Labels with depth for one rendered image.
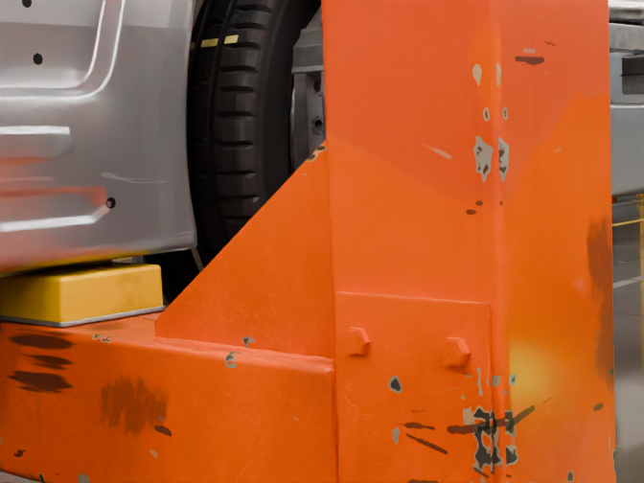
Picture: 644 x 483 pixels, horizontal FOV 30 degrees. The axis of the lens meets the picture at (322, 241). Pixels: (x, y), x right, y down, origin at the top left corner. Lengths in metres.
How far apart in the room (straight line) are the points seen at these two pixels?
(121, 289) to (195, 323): 0.20
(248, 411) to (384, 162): 0.26
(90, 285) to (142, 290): 0.07
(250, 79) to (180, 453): 0.47
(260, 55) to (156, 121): 0.16
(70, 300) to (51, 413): 0.11
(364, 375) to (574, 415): 0.16
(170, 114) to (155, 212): 0.11
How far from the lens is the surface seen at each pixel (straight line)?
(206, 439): 1.05
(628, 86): 1.60
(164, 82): 1.29
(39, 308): 1.24
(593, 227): 0.93
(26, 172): 1.18
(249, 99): 1.36
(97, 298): 1.23
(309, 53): 1.36
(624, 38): 1.49
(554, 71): 0.88
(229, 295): 1.03
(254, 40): 1.38
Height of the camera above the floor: 0.86
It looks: 5 degrees down
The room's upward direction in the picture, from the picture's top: 2 degrees counter-clockwise
